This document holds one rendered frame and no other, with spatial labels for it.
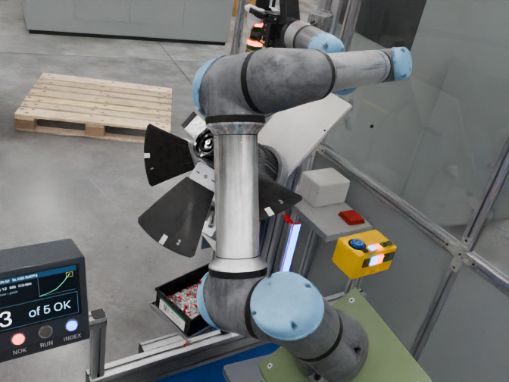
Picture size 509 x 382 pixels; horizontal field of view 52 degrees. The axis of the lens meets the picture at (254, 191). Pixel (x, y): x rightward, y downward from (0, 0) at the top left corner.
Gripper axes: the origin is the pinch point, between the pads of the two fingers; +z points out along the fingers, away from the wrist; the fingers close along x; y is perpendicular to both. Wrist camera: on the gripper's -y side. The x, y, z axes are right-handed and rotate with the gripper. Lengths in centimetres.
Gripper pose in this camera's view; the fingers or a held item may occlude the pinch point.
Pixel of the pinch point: (256, 5)
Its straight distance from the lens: 151.1
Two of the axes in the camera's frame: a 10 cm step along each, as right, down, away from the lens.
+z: -5.0, -5.1, 7.0
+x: 8.5, -1.3, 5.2
